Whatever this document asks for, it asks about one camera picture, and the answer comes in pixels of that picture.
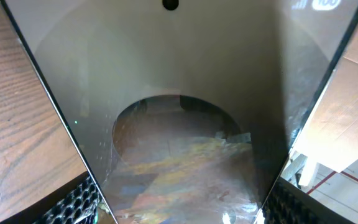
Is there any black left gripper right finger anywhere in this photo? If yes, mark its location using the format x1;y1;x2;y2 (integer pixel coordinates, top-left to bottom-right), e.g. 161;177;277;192
262;177;354;224

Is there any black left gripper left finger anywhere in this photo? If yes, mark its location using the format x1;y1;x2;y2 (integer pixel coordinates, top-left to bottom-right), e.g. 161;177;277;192
1;172;100;224

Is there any Galaxy S25 Ultra smartphone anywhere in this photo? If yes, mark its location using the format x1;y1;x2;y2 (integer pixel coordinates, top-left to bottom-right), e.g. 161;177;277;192
2;0;358;223

